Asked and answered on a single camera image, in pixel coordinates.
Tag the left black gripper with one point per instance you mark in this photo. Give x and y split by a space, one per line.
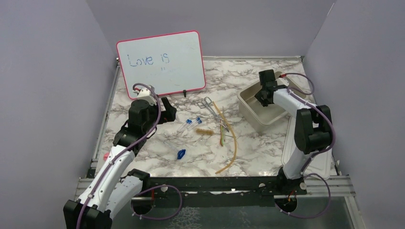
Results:
170 115

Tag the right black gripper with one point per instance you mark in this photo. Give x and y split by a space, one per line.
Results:
259 96

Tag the metal crucible tongs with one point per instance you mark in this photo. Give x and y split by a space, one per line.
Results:
207 104

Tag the test tube brush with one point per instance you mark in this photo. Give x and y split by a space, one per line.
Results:
207 132

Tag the green handled tool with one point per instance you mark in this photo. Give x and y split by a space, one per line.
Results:
222 134

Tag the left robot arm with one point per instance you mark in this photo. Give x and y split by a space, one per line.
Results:
98 205

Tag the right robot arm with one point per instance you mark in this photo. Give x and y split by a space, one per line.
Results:
314 132

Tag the blue capped test tube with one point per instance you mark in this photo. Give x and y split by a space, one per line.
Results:
185 125
194 124

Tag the beige plastic bin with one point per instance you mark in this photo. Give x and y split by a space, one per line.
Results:
259 107

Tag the pink framed whiteboard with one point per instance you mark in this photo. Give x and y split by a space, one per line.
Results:
171 63

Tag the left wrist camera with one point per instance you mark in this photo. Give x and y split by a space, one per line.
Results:
145 94

